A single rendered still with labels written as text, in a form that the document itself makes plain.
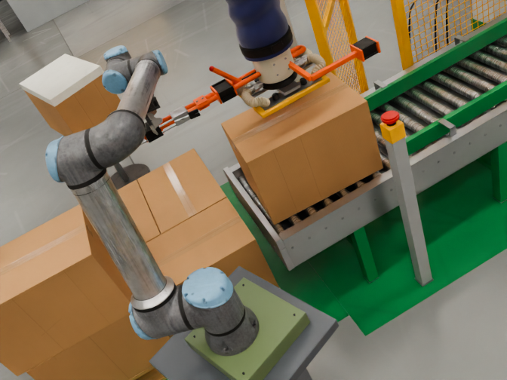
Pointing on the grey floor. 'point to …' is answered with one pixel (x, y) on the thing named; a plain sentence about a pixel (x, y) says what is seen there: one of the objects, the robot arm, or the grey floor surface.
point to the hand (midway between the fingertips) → (152, 129)
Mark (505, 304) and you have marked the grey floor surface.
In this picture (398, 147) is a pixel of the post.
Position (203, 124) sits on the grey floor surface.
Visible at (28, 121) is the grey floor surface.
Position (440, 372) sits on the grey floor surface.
